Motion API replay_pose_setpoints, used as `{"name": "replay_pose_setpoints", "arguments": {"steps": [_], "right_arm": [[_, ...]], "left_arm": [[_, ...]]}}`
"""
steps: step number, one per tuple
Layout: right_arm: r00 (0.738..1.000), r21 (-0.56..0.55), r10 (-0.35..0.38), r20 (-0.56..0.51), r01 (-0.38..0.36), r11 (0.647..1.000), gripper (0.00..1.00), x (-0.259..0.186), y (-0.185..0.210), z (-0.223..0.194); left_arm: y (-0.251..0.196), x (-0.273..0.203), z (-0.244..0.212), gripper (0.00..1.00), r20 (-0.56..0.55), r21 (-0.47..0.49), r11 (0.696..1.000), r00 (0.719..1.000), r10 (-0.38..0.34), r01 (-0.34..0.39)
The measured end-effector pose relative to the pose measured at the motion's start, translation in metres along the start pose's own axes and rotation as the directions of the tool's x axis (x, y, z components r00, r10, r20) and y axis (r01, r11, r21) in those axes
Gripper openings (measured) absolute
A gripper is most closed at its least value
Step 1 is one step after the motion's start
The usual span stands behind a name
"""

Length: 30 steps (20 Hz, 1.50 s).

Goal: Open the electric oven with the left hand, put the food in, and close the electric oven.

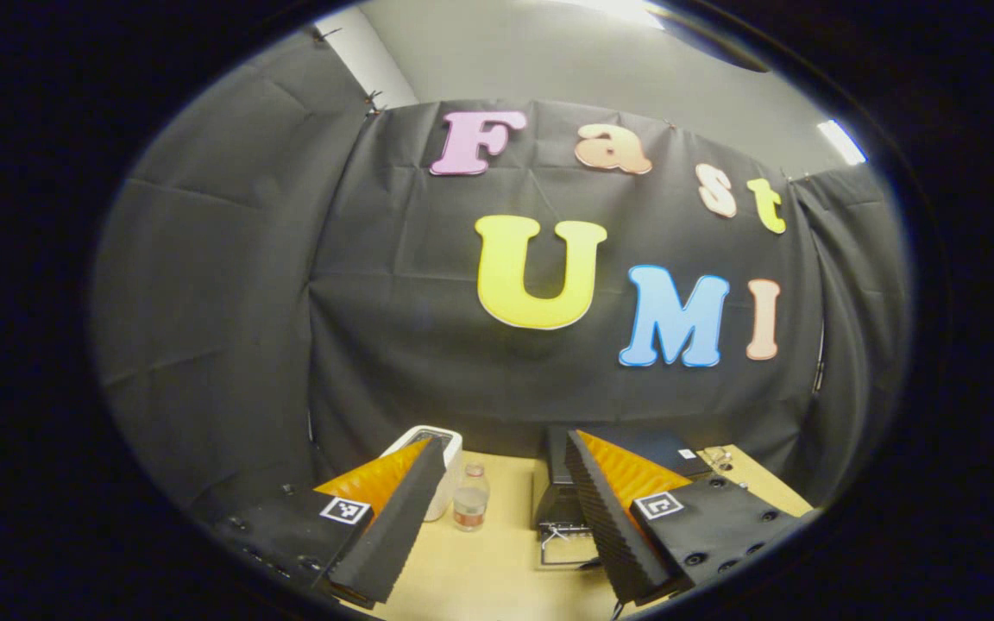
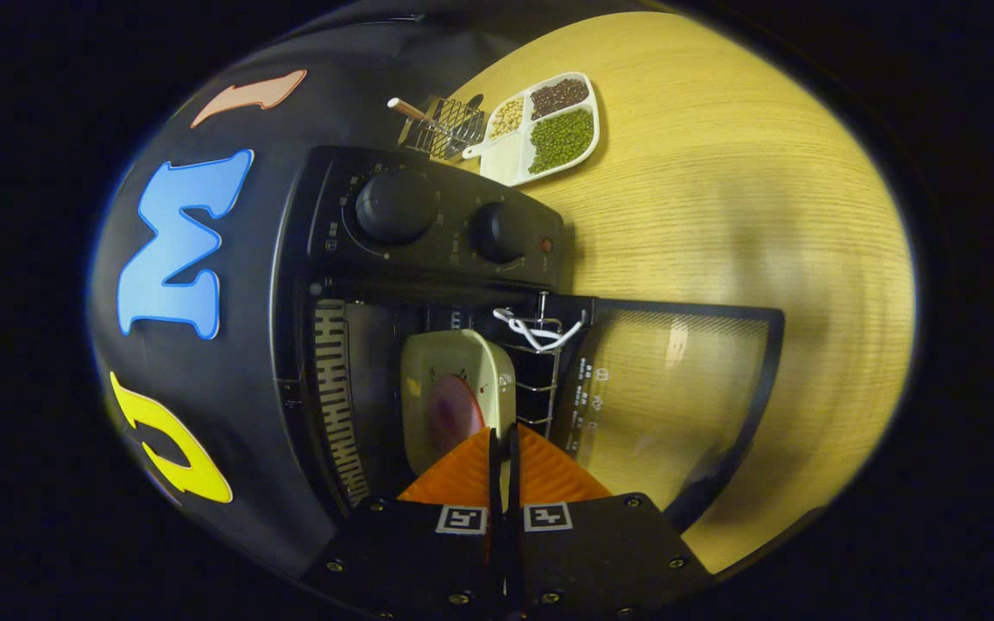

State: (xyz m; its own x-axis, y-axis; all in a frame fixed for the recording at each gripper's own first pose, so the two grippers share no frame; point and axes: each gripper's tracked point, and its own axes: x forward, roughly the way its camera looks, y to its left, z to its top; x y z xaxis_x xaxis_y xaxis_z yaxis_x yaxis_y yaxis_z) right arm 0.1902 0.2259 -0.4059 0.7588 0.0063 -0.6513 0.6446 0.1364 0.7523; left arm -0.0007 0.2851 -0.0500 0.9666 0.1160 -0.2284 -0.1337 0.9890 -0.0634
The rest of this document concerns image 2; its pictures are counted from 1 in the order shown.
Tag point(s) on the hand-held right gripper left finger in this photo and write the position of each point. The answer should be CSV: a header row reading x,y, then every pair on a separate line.
x,y
411,552

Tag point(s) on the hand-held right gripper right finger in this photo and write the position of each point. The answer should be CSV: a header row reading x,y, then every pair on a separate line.
x,y
600,552

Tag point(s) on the pink round food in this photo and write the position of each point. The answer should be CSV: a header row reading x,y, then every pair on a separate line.
x,y
454,414

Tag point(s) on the pale green square plate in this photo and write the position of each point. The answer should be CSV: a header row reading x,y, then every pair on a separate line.
x,y
428,362

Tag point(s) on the black electric oven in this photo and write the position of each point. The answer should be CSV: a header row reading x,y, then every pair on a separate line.
x,y
428,233

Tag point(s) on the white divided bean dish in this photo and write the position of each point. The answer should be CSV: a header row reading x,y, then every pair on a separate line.
x,y
510,159

